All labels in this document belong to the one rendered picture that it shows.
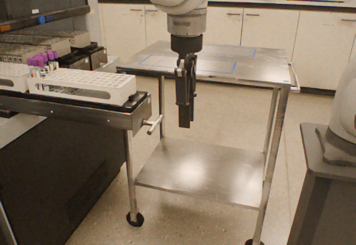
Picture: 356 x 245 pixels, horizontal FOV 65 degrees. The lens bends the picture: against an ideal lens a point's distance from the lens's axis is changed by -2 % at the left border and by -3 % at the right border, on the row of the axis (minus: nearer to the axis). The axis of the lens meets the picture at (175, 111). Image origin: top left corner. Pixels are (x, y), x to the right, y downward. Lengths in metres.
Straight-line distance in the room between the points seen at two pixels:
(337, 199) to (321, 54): 2.31
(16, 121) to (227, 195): 0.84
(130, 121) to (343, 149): 0.54
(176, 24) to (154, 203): 1.16
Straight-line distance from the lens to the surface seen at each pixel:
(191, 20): 0.63
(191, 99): 0.74
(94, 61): 1.31
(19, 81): 0.92
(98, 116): 0.77
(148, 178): 1.33
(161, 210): 1.58
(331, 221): 0.93
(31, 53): 1.13
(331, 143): 0.84
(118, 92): 0.73
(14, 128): 0.99
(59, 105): 0.83
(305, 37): 3.01
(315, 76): 3.13
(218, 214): 1.58
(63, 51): 1.26
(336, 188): 0.85
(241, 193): 1.29
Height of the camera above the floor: 1.13
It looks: 26 degrees down
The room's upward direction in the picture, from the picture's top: straight up
